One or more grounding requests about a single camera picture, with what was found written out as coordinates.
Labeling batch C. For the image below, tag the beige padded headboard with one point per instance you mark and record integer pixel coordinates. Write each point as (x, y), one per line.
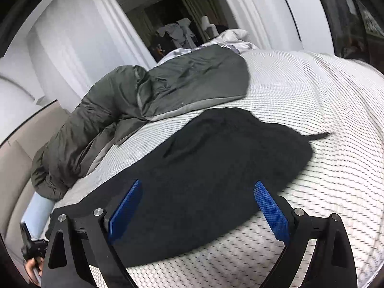
(17, 153)

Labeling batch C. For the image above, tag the light blue pillow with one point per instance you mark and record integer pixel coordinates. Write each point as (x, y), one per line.
(37, 214)

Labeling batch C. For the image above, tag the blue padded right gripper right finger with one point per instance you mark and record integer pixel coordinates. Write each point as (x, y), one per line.
(332, 263)

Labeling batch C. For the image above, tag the white sheer curtain right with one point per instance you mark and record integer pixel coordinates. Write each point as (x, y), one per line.
(248, 16)

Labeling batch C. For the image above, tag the person's left hand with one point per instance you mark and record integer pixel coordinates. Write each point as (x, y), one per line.
(34, 269)

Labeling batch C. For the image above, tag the grey clothes on rack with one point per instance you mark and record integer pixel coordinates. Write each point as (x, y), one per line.
(180, 33)

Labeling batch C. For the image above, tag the white mesh mattress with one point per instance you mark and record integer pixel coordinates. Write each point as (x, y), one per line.
(310, 128)

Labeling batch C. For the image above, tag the white sheer curtain left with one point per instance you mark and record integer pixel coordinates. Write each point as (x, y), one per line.
(74, 43)

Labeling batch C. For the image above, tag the white wardrobe door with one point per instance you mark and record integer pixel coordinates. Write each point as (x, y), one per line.
(304, 26)

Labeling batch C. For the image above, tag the black pants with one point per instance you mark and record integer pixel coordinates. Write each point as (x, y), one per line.
(198, 184)

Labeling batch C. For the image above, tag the white desk lamp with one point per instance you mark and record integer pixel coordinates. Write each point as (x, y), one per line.
(209, 29)

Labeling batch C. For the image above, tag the grey green duvet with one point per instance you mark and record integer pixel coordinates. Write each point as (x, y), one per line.
(128, 98)

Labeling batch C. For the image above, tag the white sheer curtain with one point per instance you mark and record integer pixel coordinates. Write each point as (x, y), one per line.
(248, 16)
(74, 43)

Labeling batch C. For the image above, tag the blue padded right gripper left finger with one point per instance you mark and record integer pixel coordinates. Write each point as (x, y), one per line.
(80, 238)

